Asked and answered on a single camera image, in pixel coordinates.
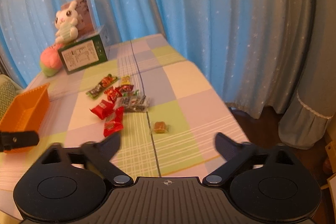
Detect red square snack pack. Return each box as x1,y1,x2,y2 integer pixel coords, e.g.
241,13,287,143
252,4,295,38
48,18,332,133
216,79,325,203
90,100,114,120

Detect green brown candy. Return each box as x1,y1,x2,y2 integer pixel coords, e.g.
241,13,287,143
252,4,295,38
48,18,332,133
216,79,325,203
122,90,139,97

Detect dark red candy wrapper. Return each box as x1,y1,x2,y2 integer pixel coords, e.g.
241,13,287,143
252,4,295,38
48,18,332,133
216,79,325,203
115,84,134,93

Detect orange plastic basket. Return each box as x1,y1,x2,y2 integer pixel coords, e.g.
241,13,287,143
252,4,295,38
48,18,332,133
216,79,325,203
1,83,50,152

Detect zigzag patterned cushion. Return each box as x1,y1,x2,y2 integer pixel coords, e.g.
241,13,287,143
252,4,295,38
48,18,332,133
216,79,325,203
0,81,17,119

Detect clear silver snack packet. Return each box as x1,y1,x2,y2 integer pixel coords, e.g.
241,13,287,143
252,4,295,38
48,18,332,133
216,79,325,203
114,96,149,113

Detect red candy with peanuts picture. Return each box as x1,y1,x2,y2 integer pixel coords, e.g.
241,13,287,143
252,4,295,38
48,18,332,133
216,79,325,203
104,87,122,103

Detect small brown caramel candy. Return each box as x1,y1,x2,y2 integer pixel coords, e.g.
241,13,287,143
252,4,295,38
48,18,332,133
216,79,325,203
150,121,169,134

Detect long dark green snack pack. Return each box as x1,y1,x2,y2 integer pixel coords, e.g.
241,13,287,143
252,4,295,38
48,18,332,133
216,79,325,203
86,74,118,99

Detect grey frilled curtain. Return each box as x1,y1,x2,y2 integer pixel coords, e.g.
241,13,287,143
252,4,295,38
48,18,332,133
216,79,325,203
278,0,335,149

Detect checkered tablecloth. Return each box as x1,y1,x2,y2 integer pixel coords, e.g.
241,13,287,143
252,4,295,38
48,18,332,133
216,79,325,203
0,33,250,222

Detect yellow candy wrapper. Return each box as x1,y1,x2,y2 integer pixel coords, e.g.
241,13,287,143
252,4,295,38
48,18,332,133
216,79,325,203
120,76,131,86

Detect pink green star plush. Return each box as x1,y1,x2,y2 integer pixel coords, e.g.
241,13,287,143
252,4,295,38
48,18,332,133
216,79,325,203
39,44,63,77

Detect green white carton box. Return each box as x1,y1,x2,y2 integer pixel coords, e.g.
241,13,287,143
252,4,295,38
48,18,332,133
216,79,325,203
58,26,109,75

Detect brown picture box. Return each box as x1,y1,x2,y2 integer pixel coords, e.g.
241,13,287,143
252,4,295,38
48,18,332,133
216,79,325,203
60,0,96,38

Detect white bunny plush toy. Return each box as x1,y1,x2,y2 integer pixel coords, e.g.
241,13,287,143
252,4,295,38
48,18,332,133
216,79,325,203
54,1,78,44

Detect blue star curtain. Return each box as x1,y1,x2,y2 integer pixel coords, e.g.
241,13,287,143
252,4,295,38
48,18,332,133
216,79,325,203
1,0,312,118

